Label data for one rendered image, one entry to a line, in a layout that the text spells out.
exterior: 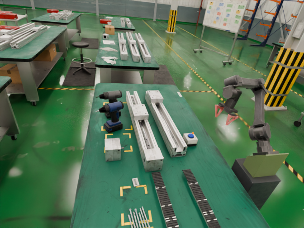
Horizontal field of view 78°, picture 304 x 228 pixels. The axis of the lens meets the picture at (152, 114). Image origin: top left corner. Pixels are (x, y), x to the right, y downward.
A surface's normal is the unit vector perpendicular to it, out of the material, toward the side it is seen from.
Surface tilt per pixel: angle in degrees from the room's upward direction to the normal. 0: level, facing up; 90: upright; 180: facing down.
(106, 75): 90
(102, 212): 0
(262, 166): 90
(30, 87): 90
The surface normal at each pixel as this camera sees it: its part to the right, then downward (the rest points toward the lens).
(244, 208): 0.11, -0.84
